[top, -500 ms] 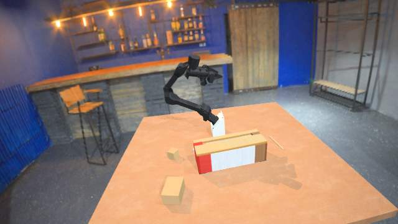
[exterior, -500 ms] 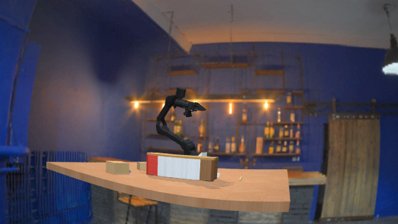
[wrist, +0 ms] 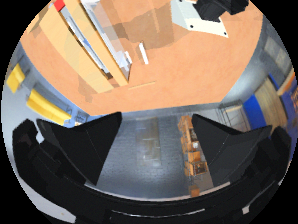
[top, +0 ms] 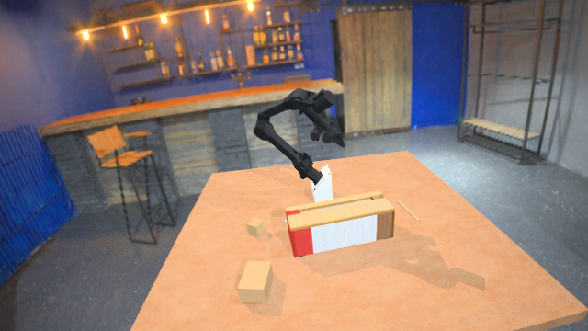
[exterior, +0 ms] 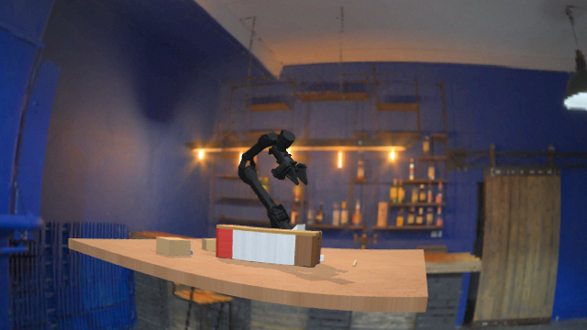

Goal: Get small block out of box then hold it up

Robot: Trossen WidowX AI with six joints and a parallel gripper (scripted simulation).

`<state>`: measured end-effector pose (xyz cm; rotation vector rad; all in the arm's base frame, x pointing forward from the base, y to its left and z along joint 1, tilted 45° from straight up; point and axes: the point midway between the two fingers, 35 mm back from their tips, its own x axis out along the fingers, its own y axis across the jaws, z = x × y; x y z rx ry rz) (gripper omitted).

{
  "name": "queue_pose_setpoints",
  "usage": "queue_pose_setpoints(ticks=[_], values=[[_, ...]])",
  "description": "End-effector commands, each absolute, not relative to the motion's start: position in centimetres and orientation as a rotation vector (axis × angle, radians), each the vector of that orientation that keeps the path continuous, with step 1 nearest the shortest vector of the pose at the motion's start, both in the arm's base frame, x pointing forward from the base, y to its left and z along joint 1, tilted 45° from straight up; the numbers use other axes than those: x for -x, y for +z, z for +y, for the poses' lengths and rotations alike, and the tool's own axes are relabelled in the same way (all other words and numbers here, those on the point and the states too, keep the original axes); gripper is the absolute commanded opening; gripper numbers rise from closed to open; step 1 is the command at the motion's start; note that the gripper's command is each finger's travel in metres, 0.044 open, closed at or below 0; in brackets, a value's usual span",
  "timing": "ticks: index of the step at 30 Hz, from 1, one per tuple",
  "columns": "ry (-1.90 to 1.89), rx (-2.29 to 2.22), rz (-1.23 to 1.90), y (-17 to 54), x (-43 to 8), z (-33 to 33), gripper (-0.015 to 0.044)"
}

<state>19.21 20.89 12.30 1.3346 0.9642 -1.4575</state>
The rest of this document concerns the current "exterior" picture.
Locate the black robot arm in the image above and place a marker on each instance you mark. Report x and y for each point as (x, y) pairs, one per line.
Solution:
(280, 143)

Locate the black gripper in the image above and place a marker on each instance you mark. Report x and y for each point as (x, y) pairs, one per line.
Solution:
(288, 169)

